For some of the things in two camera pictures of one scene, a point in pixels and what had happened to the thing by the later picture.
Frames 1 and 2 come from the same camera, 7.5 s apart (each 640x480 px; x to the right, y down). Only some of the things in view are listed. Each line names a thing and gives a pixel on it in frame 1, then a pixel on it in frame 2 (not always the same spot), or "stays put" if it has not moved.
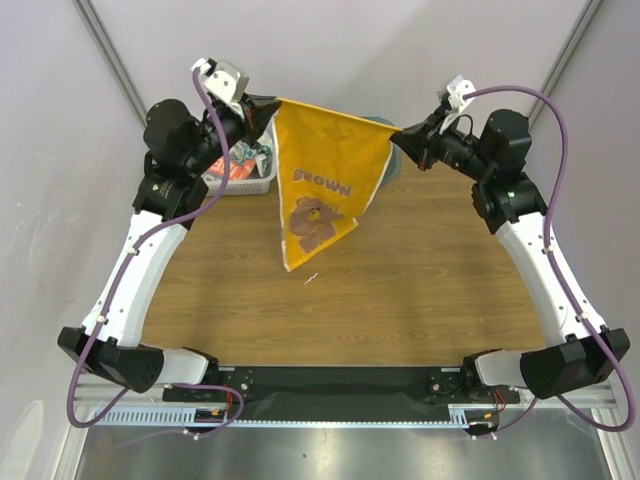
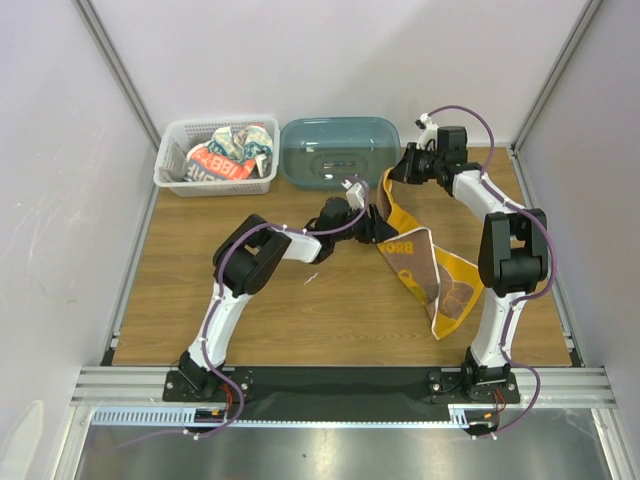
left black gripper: (257, 110) to (375, 230)
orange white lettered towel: (236, 170) stays put
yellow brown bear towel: (328, 168) to (444, 285)
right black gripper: (427, 142) to (409, 166)
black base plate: (335, 393) stays put
